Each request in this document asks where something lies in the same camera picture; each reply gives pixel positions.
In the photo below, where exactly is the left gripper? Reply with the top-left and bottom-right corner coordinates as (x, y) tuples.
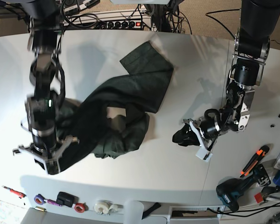
(172, 118), (220, 161)

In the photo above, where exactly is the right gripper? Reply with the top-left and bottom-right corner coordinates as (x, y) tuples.
(13, 136), (80, 175)

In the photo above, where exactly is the dark green t-shirt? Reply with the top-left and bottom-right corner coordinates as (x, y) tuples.
(56, 41), (174, 171)

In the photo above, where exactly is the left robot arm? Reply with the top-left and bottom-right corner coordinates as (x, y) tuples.
(172, 0), (280, 161)

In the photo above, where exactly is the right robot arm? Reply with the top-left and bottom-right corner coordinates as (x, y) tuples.
(13, 0), (78, 175)

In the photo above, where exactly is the purple tape roll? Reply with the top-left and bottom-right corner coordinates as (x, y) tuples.
(34, 194), (46, 205)

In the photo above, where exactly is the red black screwdriver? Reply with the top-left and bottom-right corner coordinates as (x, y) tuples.
(2, 185), (26, 199)

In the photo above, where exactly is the red tape roll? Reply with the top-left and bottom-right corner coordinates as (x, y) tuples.
(74, 203), (86, 213)

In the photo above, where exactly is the clear tape dispenser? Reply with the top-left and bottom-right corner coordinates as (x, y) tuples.
(93, 200), (123, 215)

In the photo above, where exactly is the orange black utility knife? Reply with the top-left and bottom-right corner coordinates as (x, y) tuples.
(239, 145), (270, 178)

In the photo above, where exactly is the white paper roll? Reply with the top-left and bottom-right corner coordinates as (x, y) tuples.
(123, 200), (144, 224)

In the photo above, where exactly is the red square tag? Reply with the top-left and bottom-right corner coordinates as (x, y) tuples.
(254, 192), (264, 204)

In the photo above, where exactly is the black power strip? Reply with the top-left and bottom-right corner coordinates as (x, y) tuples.
(93, 21), (152, 31)

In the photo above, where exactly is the black action camera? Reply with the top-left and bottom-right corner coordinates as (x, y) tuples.
(56, 192), (75, 208)

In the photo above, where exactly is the teal black cordless drill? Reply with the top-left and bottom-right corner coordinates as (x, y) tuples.
(216, 164), (271, 212)

